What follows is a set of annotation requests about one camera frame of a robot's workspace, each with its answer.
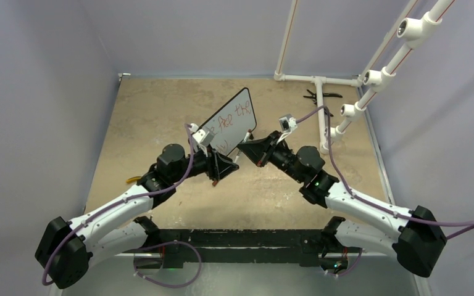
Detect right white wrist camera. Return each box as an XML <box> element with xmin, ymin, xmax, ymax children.
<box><xmin>277</xmin><ymin>114</ymin><xmax>297</xmax><ymax>144</ymax></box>

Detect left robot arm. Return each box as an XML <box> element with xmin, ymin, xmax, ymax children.
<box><xmin>35</xmin><ymin>144</ymin><xmax>239</xmax><ymax>289</ymax></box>

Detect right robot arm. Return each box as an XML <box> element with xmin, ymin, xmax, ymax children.
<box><xmin>237</xmin><ymin>131</ymin><xmax>447</xmax><ymax>278</ymax></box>

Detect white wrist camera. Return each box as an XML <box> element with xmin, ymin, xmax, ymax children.
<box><xmin>188</xmin><ymin>123</ymin><xmax>215</xmax><ymax>154</ymax></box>
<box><xmin>277</xmin><ymin>114</ymin><xmax>297</xmax><ymax>144</ymax></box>

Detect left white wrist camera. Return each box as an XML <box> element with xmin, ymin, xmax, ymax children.
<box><xmin>188</xmin><ymin>123</ymin><xmax>215</xmax><ymax>154</ymax></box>

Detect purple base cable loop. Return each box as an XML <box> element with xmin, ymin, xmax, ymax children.
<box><xmin>133</xmin><ymin>240</ymin><xmax>202</xmax><ymax>289</ymax></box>

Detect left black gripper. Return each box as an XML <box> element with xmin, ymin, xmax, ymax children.
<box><xmin>171</xmin><ymin>142</ymin><xmax>237</xmax><ymax>183</ymax></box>

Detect black pliers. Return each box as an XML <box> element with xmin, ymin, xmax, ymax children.
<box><xmin>301</xmin><ymin>89</ymin><xmax>343</xmax><ymax>121</ymax></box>

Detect aluminium extrusion frame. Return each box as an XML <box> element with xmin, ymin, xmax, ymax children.
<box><xmin>49</xmin><ymin>226</ymin><xmax>432</xmax><ymax>296</ymax></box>

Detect yellow-handled pliers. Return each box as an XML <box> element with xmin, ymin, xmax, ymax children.
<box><xmin>125</xmin><ymin>176</ymin><xmax>141</xmax><ymax>184</ymax></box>

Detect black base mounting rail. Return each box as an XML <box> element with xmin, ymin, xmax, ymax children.
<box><xmin>120</xmin><ymin>228</ymin><xmax>362</xmax><ymax>268</ymax></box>

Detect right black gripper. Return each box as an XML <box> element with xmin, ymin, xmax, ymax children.
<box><xmin>238</xmin><ymin>130</ymin><xmax>305</xmax><ymax>183</ymax></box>

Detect small black-framed whiteboard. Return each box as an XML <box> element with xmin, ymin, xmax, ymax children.
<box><xmin>201</xmin><ymin>87</ymin><xmax>257</xmax><ymax>156</ymax></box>

